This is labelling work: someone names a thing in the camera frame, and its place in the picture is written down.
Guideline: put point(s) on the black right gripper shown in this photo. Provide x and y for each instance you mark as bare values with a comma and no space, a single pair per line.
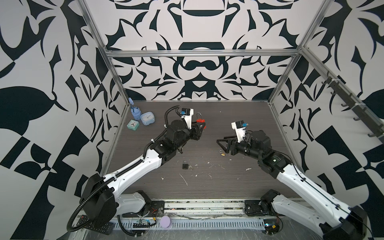
232,143

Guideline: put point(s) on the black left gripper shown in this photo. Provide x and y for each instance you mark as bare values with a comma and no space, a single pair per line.
195,132

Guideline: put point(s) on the red safety padlock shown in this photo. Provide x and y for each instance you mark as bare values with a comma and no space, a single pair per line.
200,118

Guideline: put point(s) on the small black padlock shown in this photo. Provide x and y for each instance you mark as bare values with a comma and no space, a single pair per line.
185,165

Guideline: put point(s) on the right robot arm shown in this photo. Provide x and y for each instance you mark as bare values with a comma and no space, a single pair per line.
327,216

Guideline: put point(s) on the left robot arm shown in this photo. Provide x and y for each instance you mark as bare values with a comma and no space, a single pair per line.
102,198

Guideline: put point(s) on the light blue alarm clock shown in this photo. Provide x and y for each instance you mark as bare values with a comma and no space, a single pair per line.
147,118

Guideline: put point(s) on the blue pen holder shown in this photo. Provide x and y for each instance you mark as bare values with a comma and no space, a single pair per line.
135,111

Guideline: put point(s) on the green small clock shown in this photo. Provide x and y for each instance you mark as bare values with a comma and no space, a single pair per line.
133,125

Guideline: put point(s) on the right electronics board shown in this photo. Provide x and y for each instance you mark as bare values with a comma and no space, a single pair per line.
273,226

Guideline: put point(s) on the purple round disc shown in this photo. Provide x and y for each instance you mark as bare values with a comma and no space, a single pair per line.
165,222

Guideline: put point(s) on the green circuit board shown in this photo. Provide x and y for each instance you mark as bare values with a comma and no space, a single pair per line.
145,223

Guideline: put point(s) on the black remote control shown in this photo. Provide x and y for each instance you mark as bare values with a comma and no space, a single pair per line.
106,229

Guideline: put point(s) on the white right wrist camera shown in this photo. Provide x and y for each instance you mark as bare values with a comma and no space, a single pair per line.
240,128

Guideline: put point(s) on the white cable duct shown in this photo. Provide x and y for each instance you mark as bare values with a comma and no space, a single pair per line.
204,224

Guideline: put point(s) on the wall hook rack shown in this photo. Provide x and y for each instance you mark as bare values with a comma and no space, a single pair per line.
352,102

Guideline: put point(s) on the aluminium frame corner post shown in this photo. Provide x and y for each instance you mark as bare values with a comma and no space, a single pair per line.
85,10

